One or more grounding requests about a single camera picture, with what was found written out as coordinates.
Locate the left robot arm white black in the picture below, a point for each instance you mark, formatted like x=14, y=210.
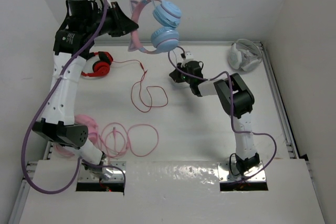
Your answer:
x=85, y=20

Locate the aluminium frame rail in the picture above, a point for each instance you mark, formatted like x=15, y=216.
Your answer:
x=189, y=129

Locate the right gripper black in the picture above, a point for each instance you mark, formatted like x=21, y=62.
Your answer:
x=176, y=74

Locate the red black headphones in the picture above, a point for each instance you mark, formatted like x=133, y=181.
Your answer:
x=101, y=67

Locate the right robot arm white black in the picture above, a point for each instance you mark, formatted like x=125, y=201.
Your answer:
x=237, y=101

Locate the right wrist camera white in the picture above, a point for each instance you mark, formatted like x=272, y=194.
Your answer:
x=188, y=58

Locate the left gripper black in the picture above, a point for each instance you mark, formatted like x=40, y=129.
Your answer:
x=121, y=24

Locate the white front cover board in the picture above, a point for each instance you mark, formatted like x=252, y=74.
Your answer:
x=184, y=192

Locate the white grey headphones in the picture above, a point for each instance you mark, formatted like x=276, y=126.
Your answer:
x=244, y=55

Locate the blue pink cat-ear headphones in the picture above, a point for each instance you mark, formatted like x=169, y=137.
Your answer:
x=163, y=39

